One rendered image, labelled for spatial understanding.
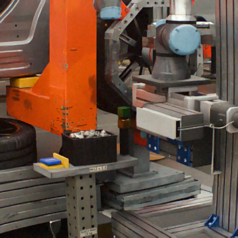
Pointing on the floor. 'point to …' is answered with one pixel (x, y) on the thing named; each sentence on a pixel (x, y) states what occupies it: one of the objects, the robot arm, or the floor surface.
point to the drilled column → (82, 206)
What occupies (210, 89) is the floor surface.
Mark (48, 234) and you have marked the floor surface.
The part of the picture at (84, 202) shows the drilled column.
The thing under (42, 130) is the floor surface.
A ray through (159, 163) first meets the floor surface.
